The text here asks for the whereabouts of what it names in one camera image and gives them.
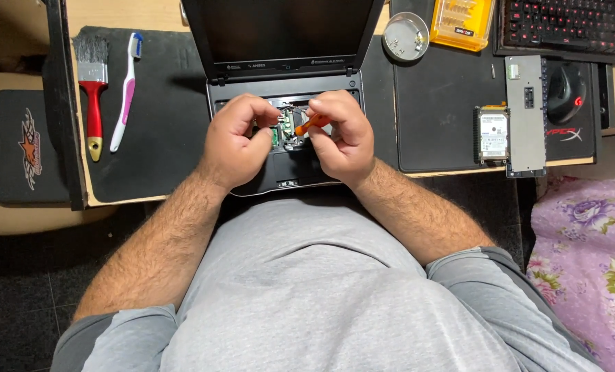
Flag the black desk side panel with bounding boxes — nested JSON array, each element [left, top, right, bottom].
[[43, 0, 89, 212]]

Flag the purple floral cloth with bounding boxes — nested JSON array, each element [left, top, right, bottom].
[[524, 175, 615, 372]]

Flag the round metal tin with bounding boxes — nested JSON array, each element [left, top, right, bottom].
[[382, 11, 431, 63]]

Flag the red handled paintbrush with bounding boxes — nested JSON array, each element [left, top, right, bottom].
[[72, 33, 110, 163]]

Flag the black computer mouse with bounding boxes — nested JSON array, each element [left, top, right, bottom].
[[546, 63, 588, 125]]

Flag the silver hard drive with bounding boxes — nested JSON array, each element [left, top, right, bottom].
[[473, 103, 510, 167]]

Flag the pink and white toothbrush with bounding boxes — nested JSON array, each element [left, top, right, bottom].
[[109, 32, 144, 154]]

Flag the black mouse pad red logo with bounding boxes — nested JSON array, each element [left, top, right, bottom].
[[541, 58, 598, 162]]

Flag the orange handled screwdriver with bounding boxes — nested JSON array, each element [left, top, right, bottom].
[[293, 114, 332, 138]]

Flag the black work mat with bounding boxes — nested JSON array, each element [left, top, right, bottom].
[[360, 33, 510, 174], [77, 26, 214, 205]]

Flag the black opened laptop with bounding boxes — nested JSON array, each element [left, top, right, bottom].
[[181, 0, 387, 197]]

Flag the black pad with star logo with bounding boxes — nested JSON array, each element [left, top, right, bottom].
[[0, 89, 73, 206]]

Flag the person's left hand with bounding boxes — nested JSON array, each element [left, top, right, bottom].
[[199, 93, 282, 193]]

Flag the yellow screwdriver bit case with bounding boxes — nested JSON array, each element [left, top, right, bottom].
[[430, 0, 496, 53]]

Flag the person's grey shirt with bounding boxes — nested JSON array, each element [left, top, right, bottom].
[[49, 195, 606, 372]]

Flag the removed laptop keyboard plate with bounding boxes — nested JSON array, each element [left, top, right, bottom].
[[504, 54, 549, 179]]

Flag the black keyboard with red lights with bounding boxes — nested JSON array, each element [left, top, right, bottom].
[[493, 0, 615, 66]]

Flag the person's right hand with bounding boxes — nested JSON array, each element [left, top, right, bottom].
[[294, 89, 377, 188]]

